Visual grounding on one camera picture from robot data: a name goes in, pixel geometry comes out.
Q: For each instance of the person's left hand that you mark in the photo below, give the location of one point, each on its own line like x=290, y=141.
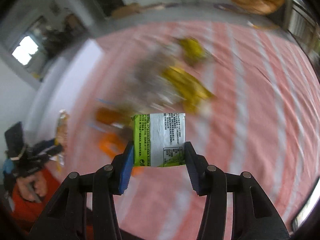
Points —
x=32, y=188

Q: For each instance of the pink striped tablecloth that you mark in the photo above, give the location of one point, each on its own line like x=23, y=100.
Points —
x=264, y=118

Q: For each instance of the white board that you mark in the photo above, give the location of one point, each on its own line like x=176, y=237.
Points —
x=60, y=89

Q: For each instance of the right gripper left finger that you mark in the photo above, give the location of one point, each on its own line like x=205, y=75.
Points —
x=64, y=216

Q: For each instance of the orange snack packet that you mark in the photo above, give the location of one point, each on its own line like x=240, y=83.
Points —
x=114, y=143

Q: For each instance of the clear bag of brown snacks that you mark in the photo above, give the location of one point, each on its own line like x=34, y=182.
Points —
x=146, y=88

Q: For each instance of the green silver snack packet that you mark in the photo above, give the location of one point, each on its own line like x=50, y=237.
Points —
x=159, y=139

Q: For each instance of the gold foil snack bag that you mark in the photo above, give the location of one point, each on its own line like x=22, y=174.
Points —
x=188, y=87

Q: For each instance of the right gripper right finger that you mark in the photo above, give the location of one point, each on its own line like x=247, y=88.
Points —
x=253, y=216

